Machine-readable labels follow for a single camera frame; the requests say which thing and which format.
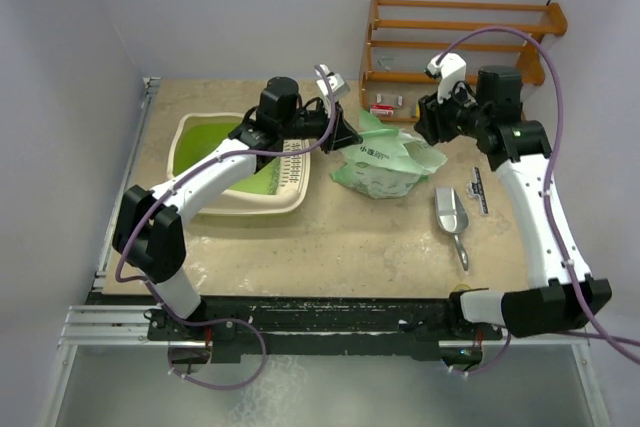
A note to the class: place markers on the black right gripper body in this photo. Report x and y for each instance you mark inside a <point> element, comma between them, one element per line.
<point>457,114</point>

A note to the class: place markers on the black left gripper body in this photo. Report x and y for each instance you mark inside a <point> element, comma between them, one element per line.
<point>326,144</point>

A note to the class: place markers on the green cat litter bag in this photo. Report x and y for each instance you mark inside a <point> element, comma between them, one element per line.
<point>388,163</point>

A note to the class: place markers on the black white bag sealing strip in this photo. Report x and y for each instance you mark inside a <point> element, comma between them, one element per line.
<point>476,190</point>

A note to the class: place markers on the silver metal scoop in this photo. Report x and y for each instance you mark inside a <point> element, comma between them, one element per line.
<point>453,219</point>

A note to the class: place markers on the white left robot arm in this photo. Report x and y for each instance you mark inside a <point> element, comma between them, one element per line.
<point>149,231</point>

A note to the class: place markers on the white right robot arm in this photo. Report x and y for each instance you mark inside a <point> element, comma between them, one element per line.
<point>562,293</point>

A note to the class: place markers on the red white small box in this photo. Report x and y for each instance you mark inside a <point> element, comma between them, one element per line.
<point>382,110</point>

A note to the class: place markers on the beige green litter box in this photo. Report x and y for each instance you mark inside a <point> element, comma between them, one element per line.
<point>278,188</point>

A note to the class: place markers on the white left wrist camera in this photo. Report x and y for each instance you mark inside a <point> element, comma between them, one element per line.
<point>330,84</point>

